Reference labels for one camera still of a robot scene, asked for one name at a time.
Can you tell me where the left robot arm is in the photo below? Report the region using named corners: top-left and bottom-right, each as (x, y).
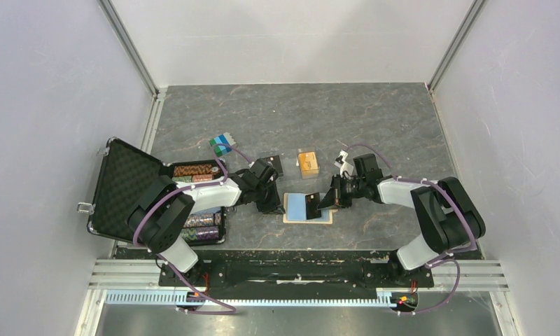
top-left (126, 158), bottom-right (284, 286)

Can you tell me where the green blue grey block stack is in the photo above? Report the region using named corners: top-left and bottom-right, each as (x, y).
top-left (209, 132), bottom-right (236, 158)

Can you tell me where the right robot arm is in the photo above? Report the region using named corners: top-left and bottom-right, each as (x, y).
top-left (316, 151), bottom-right (486, 286)

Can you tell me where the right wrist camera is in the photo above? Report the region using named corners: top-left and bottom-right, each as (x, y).
top-left (334, 150), bottom-right (384, 180)

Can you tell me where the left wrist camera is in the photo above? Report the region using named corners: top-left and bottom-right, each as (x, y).
top-left (249, 158), bottom-right (279, 184)

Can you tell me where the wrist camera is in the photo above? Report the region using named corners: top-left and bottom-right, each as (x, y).
top-left (249, 158), bottom-right (279, 184)
top-left (334, 150), bottom-right (384, 180)

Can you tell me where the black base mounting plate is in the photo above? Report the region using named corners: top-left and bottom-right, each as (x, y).
top-left (183, 258), bottom-right (435, 289)

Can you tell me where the clear acrylic card stand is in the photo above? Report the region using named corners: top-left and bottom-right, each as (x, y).
top-left (260, 148), bottom-right (320, 181)

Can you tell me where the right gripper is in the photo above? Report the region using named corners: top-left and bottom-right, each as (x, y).
top-left (318, 174), bottom-right (366, 210)

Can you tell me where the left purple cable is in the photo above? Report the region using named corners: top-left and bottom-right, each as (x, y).
top-left (131, 143), bottom-right (256, 315)

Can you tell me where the white cable duct strip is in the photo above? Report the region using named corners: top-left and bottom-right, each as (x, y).
top-left (104, 290), bottom-right (412, 309)

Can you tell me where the black foam-lined case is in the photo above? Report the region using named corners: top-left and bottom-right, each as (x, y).
top-left (87, 137), bottom-right (223, 243)

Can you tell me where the beige leather card holder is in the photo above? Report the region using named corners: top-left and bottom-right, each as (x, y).
top-left (283, 192), bottom-right (337, 225)

